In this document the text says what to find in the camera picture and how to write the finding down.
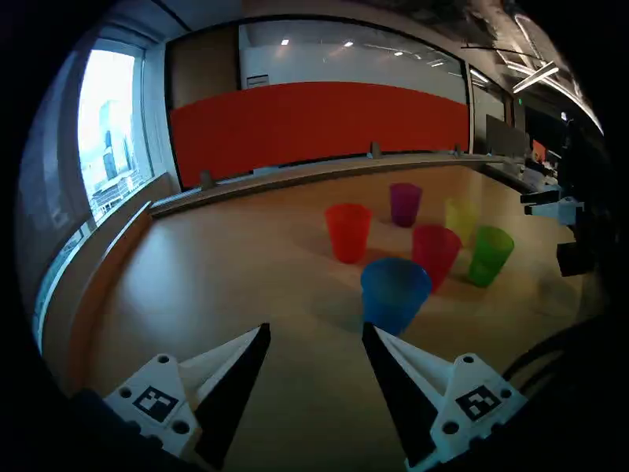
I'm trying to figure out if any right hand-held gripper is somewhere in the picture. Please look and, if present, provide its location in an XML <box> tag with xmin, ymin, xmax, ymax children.
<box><xmin>520</xmin><ymin>116</ymin><xmax>619</xmax><ymax>278</ymax></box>

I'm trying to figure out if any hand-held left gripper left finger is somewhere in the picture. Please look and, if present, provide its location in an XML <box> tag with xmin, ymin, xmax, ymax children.
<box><xmin>101</xmin><ymin>322</ymin><xmax>272</xmax><ymax>471</ymax></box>

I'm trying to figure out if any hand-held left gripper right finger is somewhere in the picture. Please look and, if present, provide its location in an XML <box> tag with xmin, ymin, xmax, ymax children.
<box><xmin>361</xmin><ymin>321</ymin><xmax>529</xmax><ymax>469</ymax></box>

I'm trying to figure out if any green plastic cup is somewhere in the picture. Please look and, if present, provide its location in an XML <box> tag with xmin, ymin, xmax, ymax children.
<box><xmin>467</xmin><ymin>225</ymin><xmax>516</xmax><ymax>289</ymax></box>

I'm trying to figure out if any yellow plastic cup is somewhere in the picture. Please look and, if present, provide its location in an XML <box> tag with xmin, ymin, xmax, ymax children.
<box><xmin>443</xmin><ymin>197</ymin><xmax>480</xmax><ymax>247</ymax></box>

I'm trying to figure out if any blue plastic cup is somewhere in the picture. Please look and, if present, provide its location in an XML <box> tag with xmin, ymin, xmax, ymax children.
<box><xmin>359</xmin><ymin>256</ymin><xmax>433</xmax><ymax>337</ymax></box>

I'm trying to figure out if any red plastic cup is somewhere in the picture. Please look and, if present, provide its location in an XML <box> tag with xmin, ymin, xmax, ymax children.
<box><xmin>412</xmin><ymin>224</ymin><xmax>463</xmax><ymax>295</ymax></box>

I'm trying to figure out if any purple plastic cup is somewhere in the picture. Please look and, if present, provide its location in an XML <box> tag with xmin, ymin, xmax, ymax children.
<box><xmin>390</xmin><ymin>183</ymin><xmax>424</xmax><ymax>228</ymax></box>

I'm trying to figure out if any orange plastic cup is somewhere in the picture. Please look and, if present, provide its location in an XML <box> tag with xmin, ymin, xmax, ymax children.
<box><xmin>324</xmin><ymin>202</ymin><xmax>373</xmax><ymax>264</ymax></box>

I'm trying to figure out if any red desk screen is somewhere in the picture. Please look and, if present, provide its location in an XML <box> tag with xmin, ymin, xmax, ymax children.
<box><xmin>149</xmin><ymin>81</ymin><xmax>498</xmax><ymax>219</ymax></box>

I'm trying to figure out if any black cable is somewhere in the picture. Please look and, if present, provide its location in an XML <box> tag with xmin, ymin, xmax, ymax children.
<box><xmin>504</xmin><ymin>314</ymin><xmax>610</xmax><ymax>385</ymax></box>

